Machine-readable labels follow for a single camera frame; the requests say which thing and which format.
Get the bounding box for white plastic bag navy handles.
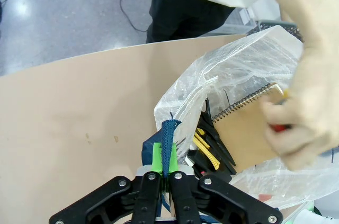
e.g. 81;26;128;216
141;24;339;211

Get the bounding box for person's left forearm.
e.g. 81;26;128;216
248;0;339;51

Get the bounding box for person in white t-shirt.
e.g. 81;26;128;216
146;0;269;44

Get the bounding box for yellow black box cutter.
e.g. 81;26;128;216
191;128;221;171

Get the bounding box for brown spiral notebook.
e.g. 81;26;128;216
211;82;286;174

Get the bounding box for white table with baskets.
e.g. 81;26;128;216
225;0;282;35

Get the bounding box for person's left hand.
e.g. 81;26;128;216
261;46;339;172

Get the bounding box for grey plastic basket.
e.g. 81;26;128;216
247;19;304;43

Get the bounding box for small red tool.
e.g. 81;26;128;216
269;122;293;133

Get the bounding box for black floor cable loop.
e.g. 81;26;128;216
119;0;155;33

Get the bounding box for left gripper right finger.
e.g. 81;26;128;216
169;143;283;224

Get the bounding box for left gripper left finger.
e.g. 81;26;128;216
49;141;163;224

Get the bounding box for yellow black utility knife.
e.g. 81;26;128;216
197;97;238;175

